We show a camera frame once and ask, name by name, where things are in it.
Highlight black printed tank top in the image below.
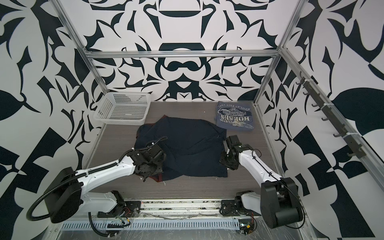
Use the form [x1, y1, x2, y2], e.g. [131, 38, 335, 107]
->
[135, 116, 228, 183]

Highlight blue grey tank top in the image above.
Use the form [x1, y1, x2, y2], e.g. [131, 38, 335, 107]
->
[216, 102, 254, 132]

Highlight white plastic laundry basket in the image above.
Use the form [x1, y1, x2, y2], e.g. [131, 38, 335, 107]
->
[94, 92, 151, 126]

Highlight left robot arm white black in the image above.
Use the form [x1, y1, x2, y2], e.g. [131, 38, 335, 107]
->
[26, 145, 166, 224]

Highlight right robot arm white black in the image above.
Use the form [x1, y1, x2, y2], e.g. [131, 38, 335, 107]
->
[220, 136, 306, 229]

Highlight small electronics board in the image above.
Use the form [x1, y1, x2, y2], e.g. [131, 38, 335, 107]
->
[239, 218, 258, 235]

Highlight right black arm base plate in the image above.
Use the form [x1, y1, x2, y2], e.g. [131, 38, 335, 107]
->
[219, 198, 261, 217]

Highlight white slotted cable duct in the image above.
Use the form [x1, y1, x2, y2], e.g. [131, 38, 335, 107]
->
[59, 218, 241, 231]

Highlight black left base cable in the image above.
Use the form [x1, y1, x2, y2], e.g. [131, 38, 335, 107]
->
[87, 211, 131, 238]

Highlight aluminium frame crossbar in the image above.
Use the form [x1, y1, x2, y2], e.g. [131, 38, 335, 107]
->
[85, 50, 278, 59]

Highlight black wall hook rack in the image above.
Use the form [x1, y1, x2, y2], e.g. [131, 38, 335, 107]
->
[298, 72, 367, 159]

